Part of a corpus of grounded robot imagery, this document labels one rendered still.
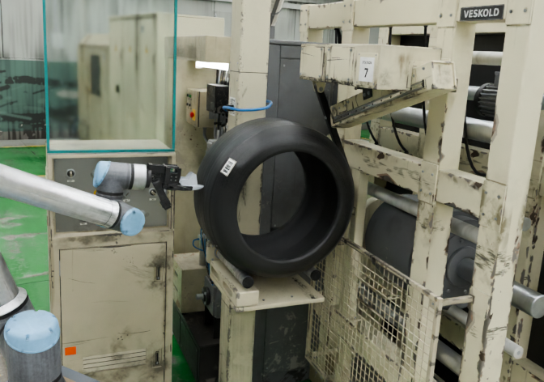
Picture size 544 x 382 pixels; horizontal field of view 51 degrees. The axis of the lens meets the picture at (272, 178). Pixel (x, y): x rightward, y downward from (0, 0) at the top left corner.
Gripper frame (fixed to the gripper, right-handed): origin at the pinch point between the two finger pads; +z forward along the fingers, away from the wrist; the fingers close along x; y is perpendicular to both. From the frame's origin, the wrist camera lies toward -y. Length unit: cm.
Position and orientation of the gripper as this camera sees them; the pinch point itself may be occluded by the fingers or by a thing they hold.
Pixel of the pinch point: (199, 188)
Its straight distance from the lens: 209.0
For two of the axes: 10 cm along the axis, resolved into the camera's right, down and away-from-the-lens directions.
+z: 9.1, 0.9, 4.0
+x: -3.7, -2.2, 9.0
